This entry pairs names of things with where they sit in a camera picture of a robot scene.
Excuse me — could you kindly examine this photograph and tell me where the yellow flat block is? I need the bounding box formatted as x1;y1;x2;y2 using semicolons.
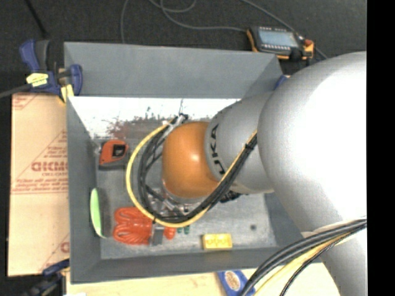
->
202;233;233;250

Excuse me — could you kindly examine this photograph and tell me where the black cylinder on white bracket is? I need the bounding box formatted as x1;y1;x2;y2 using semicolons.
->
219;191;241;204

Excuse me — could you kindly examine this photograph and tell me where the orange coiled cable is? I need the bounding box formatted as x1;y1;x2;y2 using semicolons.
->
112;207;177;246

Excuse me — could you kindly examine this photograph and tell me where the brown cardboard board red print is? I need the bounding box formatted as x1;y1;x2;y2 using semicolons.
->
6;92;70;277

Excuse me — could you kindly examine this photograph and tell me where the orange tape measure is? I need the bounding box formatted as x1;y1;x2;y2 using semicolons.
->
98;139;130;170

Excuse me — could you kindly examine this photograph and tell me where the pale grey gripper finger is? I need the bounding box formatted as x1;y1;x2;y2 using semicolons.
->
151;223;165;246

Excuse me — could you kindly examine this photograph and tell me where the grey metal bin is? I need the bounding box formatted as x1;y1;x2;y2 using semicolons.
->
63;41;322;285

